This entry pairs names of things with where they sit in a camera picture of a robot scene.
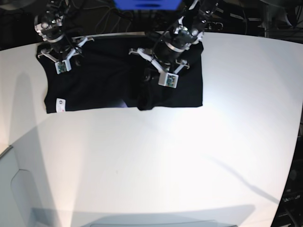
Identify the blue box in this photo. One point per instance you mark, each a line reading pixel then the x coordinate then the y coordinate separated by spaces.
pixel 147 4

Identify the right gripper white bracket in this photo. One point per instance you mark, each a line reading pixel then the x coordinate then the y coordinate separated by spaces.
pixel 64 49

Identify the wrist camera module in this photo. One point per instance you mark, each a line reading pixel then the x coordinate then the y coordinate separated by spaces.
pixel 63 66
pixel 168 80

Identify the black T-shirt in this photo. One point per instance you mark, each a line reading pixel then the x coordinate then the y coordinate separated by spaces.
pixel 107 76

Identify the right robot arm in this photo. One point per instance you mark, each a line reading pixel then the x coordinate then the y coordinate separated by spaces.
pixel 50 25

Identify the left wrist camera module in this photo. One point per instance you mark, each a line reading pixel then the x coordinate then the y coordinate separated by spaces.
pixel 168 80

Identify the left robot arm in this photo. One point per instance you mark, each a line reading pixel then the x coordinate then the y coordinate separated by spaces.
pixel 185 31

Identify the white garment label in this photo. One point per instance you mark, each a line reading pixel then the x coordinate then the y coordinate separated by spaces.
pixel 60 105

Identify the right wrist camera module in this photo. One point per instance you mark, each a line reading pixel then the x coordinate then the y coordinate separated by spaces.
pixel 63 66

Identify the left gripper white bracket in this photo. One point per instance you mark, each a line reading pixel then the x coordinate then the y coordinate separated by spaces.
pixel 163 58

